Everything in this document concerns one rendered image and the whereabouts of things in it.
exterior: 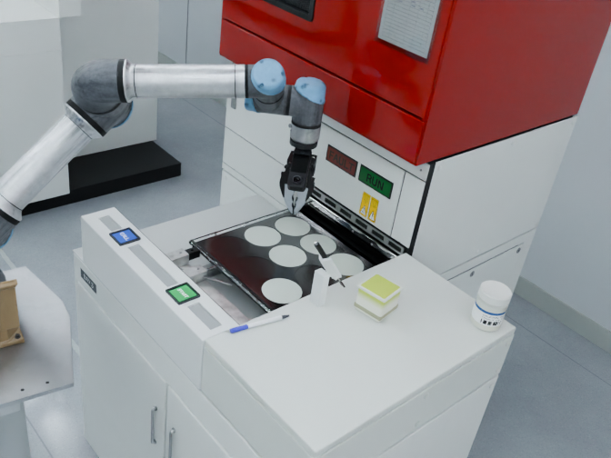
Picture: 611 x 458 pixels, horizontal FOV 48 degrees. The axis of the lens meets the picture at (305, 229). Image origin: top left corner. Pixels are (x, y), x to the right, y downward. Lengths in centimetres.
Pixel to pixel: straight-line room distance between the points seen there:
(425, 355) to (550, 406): 155
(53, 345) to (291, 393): 58
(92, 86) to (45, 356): 60
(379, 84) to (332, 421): 80
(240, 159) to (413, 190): 73
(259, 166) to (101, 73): 75
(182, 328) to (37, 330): 37
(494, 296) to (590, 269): 177
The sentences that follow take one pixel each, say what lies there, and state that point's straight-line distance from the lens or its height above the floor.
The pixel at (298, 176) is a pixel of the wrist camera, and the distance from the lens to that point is 171.
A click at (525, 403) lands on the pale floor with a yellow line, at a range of 297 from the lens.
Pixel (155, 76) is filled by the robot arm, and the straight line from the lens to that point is 158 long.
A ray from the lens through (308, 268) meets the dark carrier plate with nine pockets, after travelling 178.
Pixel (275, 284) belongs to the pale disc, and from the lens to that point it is 171.
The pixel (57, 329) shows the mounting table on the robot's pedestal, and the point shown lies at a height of 82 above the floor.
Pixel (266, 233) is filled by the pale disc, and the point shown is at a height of 90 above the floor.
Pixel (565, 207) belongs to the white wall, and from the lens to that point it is 328.
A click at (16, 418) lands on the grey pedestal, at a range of 183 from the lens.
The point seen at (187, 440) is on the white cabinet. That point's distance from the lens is 170.
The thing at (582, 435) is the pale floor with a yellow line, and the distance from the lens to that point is 296.
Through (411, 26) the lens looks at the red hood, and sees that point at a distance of 159.
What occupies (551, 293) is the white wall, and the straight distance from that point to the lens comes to 346.
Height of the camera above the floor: 193
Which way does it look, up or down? 32 degrees down
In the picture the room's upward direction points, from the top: 9 degrees clockwise
